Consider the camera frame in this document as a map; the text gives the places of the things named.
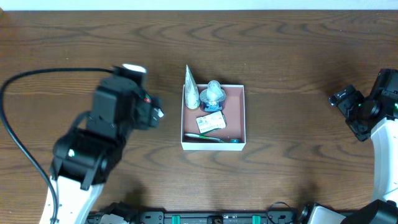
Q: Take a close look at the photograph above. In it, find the green white toothbrush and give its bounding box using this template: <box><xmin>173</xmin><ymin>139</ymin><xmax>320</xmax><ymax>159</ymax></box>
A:
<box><xmin>184</xmin><ymin>133</ymin><xmax>242</xmax><ymax>143</ymax></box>

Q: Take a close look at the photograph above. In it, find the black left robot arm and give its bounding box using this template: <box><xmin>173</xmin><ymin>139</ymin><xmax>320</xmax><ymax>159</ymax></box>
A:
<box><xmin>40</xmin><ymin>64</ymin><xmax>164</xmax><ymax>223</ymax></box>

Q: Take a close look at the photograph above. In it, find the white cardboard box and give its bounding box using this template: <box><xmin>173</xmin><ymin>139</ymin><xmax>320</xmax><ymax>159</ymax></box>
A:
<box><xmin>180</xmin><ymin>85</ymin><xmax>246</xmax><ymax>151</ymax></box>

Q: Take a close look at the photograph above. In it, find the red Colgate toothpaste tube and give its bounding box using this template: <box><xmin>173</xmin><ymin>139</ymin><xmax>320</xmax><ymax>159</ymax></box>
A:
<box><xmin>144</xmin><ymin>94</ymin><xmax>164</xmax><ymax>118</ymax></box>

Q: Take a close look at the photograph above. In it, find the black mounting rail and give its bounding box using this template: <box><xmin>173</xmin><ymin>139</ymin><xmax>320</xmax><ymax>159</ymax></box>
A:
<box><xmin>86</xmin><ymin>201</ymin><xmax>352</xmax><ymax>224</ymax></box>

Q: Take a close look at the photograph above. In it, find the white Pantene conditioner tube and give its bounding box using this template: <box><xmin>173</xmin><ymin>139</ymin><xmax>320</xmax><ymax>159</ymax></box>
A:
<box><xmin>184</xmin><ymin>65</ymin><xmax>200</xmax><ymax>110</ymax></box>

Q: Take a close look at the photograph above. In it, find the green Dettol soap bar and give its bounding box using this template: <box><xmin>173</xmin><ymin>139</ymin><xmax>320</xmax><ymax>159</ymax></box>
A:
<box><xmin>196</xmin><ymin>111</ymin><xmax>226</xmax><ymax>134</ymax></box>

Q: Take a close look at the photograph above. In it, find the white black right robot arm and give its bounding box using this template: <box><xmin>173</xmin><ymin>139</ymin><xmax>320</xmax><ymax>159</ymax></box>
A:
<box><xmin>329</xmin><ymin>68</ymin><xmax>397</xmax><ymax>223</ymax></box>

